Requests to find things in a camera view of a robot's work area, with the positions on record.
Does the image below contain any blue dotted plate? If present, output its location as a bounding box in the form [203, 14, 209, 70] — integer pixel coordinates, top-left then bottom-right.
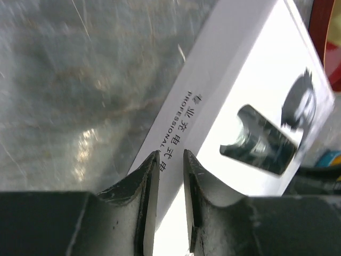
[316, 150, 341, 167]

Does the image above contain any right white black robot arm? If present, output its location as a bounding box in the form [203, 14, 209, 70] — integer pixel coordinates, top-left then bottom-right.
[283, 164, 340, 195]

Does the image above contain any white clipper kit box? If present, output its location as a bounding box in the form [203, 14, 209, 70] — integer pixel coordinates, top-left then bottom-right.
[131, 1, 334, 255]

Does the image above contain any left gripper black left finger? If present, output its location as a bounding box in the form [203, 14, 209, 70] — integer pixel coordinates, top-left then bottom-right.
[1, 151, 159, 255]

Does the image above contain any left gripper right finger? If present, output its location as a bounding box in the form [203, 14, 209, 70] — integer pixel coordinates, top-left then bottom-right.
[183, 150, 340, 255]

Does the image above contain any red round plate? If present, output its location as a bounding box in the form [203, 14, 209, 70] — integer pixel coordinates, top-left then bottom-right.
[308, 0, 340, 93]

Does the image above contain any black silver hair clipper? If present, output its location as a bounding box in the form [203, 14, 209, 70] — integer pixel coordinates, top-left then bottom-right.
[220, 105, 297, 175]

